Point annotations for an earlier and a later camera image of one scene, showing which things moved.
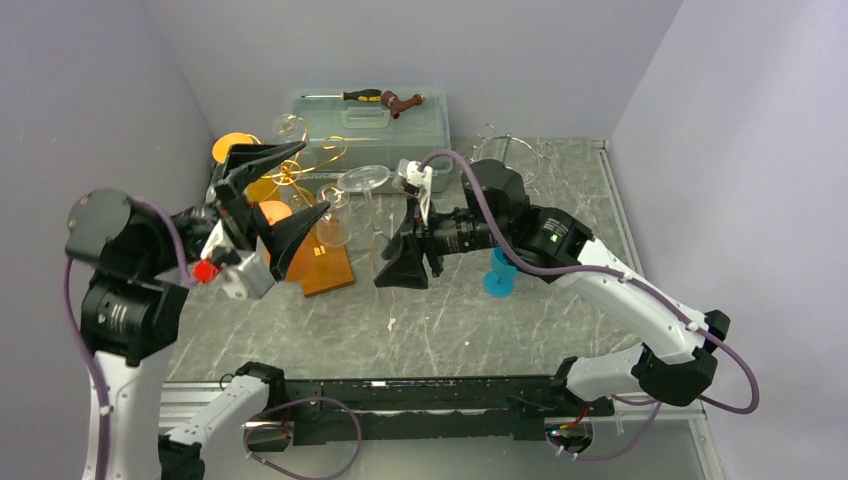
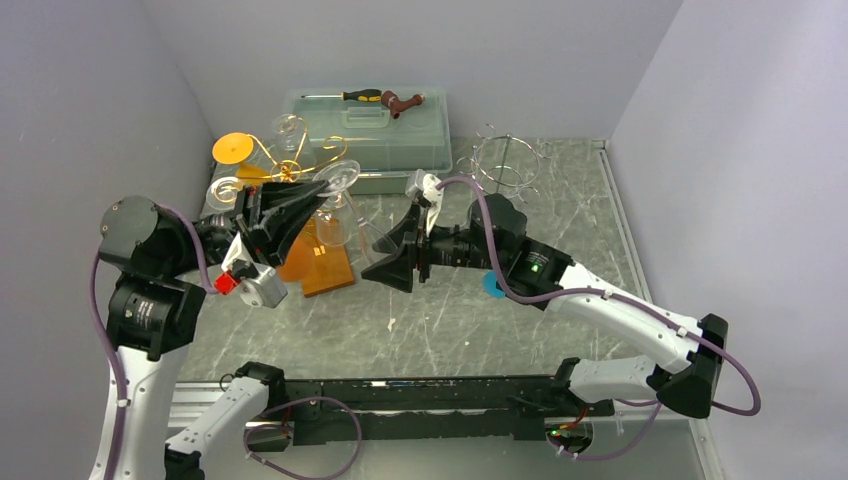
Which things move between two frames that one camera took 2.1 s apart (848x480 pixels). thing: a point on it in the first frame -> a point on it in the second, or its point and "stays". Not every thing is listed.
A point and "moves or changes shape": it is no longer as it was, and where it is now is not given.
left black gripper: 244,162 -> 272,214
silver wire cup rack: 515,152 stays
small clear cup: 378,251 -> 340,175
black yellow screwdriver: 365,95 stays
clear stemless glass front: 335,225 stays
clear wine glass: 292,128 stays
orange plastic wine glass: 275,210 moves or changes shape
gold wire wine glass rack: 324,262 stays
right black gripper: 407,266 stays
